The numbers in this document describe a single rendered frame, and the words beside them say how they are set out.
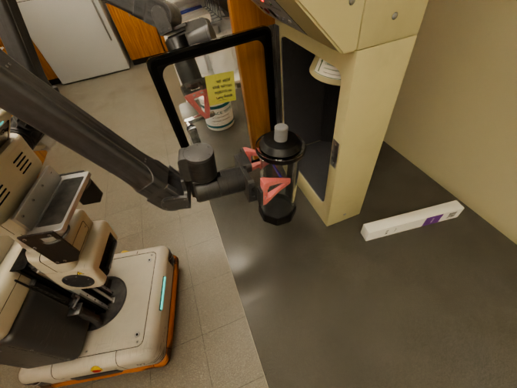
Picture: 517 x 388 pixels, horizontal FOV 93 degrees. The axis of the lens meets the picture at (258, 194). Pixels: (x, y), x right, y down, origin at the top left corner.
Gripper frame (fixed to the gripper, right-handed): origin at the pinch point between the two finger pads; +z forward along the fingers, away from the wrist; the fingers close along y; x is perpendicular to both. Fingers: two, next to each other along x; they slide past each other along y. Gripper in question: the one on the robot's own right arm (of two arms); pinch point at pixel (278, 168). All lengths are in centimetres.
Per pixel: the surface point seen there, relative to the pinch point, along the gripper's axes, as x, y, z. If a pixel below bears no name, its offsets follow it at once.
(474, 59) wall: -16, 3, 53
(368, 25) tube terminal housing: -29.0, -6.4, 9.6
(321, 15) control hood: -30.6, -6.4, 1.6
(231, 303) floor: 119, 19, -16
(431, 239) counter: 18.6, -21.5, 36.5
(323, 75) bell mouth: -17.8, 5.2, 11.5
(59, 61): 101, 481, -172
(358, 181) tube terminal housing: 4.6, -6.6, 19.0
